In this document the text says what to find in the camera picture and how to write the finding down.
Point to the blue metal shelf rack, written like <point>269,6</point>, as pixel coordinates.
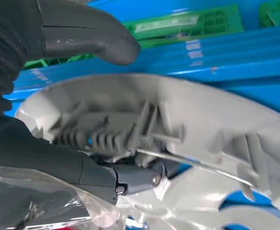
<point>225,54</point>

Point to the green plastic crate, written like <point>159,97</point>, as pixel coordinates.
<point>213,25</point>
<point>276,12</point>

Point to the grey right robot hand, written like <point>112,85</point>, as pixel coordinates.
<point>46,158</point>

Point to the clear plastic hand wrap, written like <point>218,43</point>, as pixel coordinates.
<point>34,206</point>

